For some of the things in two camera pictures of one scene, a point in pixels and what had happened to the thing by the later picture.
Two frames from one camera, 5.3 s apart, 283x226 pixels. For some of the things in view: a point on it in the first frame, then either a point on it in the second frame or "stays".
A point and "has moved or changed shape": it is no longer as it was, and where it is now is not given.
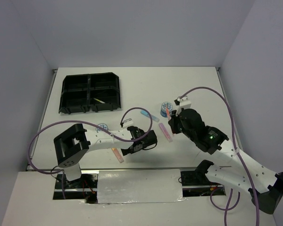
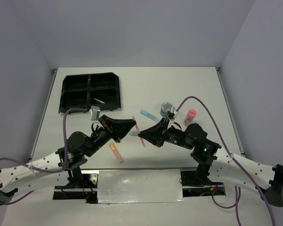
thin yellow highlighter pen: x=99 y=100 stays
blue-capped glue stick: x=144 y=112 stays
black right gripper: x=172 y=122 → x=155 y=132
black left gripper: x=125 y=151 → x=118 y=129
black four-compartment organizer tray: x=85 y=93 stays
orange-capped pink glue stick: x=118 y=155 stays
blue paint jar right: x=165 y=108 stays
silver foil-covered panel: x=139 y=186 stays
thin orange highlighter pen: x=168 y=113 has moved or changed shape
